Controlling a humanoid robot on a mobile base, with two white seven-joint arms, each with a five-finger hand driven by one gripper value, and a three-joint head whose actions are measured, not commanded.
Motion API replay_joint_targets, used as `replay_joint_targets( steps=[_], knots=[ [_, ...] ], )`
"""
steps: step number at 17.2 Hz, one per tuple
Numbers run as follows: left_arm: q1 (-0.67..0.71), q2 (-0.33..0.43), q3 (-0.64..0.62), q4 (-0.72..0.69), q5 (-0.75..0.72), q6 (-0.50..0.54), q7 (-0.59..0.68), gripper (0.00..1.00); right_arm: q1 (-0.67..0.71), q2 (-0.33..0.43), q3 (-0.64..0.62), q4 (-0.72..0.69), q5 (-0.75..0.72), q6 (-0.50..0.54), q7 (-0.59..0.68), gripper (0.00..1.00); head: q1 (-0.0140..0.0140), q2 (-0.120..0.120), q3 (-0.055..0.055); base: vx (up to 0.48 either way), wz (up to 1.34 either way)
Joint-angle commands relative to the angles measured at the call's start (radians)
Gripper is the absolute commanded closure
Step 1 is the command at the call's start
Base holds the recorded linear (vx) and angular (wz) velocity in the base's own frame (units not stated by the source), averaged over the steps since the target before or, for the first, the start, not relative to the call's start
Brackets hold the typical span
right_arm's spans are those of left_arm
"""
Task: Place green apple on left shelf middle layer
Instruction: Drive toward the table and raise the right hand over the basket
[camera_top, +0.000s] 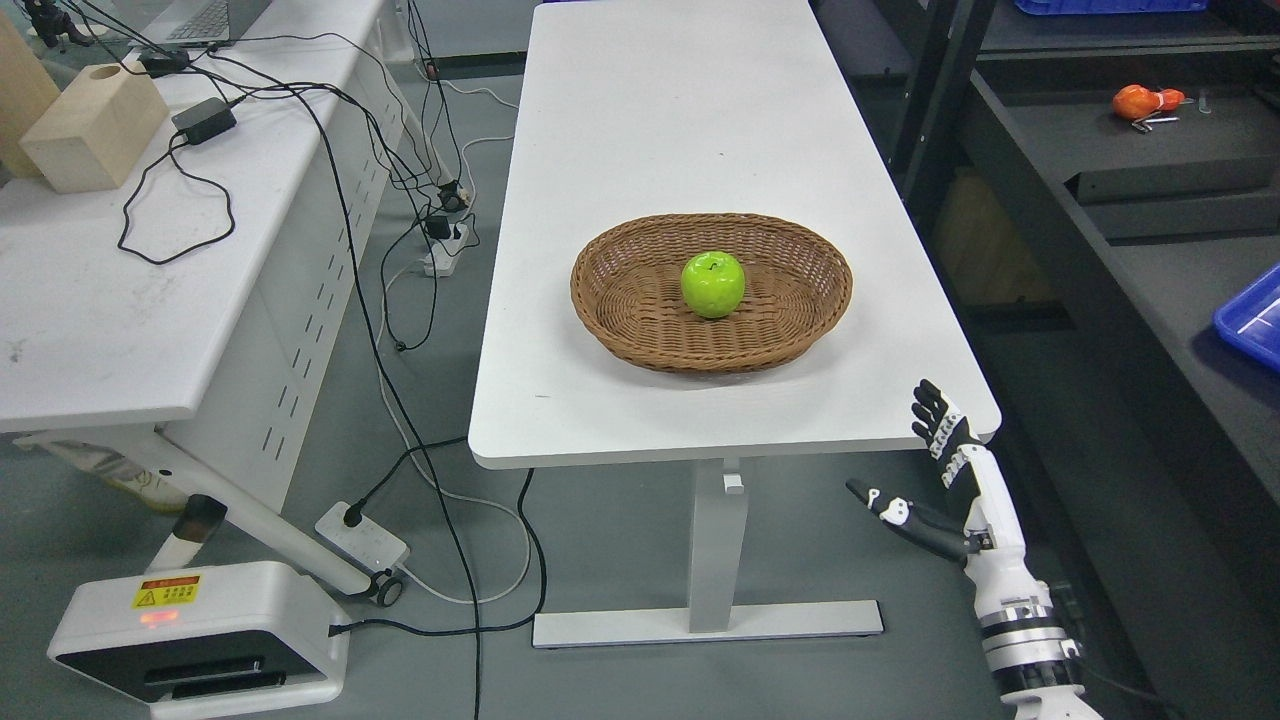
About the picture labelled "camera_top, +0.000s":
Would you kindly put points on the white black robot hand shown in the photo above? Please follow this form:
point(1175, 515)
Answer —
point(979, 530)

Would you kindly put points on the green apple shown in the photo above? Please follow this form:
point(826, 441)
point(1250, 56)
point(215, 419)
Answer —
point(713, 284)

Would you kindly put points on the black shelf unit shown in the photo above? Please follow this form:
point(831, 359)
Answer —
point(1146, 446)

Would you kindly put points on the orange object on shelf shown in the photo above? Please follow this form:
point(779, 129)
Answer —
point(1136, 102)

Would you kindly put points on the blue tray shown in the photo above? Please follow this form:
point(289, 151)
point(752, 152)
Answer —
point(1249, 321)

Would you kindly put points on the white table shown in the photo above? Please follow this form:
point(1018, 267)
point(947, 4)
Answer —
point(638, 108)

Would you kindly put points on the brown wicker basket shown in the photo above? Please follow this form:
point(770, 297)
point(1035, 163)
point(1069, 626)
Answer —
point(625, 286)

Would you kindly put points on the blue bin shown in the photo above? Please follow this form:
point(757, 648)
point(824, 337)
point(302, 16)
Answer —
point(1108, 7)

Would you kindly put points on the white power strip far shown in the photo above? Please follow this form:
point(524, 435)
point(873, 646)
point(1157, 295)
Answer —
point(442, 256)

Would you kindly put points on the white power strip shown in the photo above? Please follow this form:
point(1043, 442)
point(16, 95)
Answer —
point(442, 256)
point(361, 538)

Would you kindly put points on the white power strip near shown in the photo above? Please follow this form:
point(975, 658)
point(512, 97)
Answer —
point(361, 538)

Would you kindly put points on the white machine with warning label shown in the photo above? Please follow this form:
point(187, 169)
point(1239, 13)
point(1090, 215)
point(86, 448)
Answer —
point(207, 642)

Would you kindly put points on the white side desk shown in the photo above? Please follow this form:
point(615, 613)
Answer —
point(201, 357)

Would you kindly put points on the black power adapter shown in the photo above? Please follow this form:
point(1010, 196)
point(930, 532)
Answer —
point(205, 120)

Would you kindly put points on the silver laptop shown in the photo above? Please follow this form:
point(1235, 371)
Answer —
point(200, 23)

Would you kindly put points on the light wooden block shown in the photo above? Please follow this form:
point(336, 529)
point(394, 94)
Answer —
point(93, 134)

